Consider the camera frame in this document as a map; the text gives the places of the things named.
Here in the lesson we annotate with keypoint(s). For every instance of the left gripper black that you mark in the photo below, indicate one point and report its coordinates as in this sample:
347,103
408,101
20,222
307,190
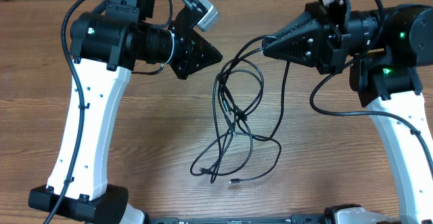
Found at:
191,59

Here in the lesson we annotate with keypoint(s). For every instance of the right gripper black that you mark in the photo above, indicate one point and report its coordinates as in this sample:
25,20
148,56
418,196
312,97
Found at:
306,36

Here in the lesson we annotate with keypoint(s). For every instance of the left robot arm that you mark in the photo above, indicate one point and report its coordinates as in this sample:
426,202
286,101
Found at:
101,48

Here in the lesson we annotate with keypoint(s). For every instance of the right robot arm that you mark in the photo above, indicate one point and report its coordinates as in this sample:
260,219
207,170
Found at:
382,49

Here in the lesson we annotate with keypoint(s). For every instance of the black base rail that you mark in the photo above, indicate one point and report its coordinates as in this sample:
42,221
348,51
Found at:
344,213

